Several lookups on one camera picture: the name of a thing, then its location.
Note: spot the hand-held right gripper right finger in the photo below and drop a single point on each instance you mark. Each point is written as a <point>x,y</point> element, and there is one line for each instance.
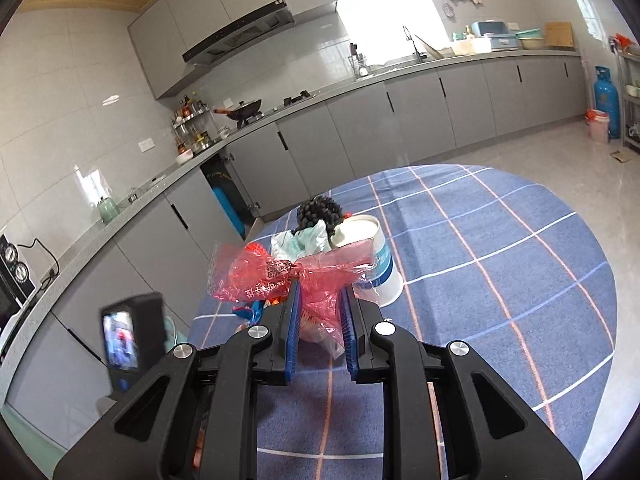
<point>347,332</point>

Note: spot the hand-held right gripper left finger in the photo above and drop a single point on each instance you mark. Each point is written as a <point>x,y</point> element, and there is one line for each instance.
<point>292,322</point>

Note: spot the mint green waste bin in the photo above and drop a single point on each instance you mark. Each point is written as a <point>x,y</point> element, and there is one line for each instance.
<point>176,332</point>

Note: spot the colourful snack wrapper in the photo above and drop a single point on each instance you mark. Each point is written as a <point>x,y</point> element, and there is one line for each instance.
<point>250,312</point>

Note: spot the red plastic bag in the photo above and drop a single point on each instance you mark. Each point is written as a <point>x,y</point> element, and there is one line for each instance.
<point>250,280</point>

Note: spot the white blue-banded paper cup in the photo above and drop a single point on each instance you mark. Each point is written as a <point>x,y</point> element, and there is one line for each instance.
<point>385,270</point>

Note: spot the white tissue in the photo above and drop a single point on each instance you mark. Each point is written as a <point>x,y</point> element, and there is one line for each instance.
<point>300,242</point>

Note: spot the dark grey knit cloth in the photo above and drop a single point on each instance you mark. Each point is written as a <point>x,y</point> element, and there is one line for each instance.
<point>317,212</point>

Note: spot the green ceramic jar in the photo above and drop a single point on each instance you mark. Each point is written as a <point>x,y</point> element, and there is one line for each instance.
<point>107,210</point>

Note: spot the small metal holder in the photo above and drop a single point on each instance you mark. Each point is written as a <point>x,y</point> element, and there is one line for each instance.
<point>133,197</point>

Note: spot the blue gas cylinder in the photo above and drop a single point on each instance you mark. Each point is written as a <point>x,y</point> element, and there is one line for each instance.
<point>606,105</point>
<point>227,210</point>

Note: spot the black and white microwave oven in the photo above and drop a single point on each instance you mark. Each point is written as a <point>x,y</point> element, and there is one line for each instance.
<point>15,280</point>

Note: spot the mint green object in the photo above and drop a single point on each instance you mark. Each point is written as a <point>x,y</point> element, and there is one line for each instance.
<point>25,425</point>

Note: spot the metal spice rack with bottles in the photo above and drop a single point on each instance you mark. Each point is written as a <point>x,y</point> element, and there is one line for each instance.
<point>190,117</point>

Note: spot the black wok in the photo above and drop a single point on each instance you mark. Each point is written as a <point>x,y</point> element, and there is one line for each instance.
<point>247,108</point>

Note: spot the black gas stove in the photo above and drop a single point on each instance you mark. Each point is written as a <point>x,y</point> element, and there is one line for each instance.
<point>297,97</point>

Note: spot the grey base kitchen cabinets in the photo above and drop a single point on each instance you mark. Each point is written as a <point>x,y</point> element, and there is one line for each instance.
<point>415,110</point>

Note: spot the metal utensil holder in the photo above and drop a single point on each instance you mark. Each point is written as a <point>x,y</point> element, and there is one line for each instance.
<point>360,62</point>

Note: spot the black and steel range hood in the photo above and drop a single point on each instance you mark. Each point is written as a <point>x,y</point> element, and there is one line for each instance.
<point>235,35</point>

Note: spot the steel kitchen faucet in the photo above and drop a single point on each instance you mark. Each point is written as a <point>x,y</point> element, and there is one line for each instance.
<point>414,45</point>

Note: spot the leaning cutting board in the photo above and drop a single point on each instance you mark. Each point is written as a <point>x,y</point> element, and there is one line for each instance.
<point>430,47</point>

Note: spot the white plastic container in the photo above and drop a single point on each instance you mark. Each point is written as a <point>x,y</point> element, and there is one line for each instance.
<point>470,47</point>

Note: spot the grey upper kitchen cabinets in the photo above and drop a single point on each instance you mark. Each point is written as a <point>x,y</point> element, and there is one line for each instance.
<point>200,10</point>

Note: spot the pink waste bin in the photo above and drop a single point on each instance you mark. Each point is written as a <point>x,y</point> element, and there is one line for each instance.
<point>597,127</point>

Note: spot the cardboard scrap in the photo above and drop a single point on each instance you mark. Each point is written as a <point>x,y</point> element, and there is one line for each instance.
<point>621,156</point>

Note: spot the bright kitchen window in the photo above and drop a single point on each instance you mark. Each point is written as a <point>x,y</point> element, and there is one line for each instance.
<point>385,5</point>

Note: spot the blue storage box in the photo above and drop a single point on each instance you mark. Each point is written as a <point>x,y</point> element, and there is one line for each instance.
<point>495,35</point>

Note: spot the hanging metal strainer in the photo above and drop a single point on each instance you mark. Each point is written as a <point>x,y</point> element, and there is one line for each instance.
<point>449,11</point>

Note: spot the stacked mint green basins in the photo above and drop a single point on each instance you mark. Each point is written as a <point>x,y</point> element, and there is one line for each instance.
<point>529,40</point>

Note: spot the brown wooden board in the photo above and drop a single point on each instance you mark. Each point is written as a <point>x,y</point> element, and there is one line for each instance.
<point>558,35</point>

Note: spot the metal shelf rack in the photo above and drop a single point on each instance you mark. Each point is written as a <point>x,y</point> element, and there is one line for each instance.
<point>627,90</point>

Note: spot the white wall switch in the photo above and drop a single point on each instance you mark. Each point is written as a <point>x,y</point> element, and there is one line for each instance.
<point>147,145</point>

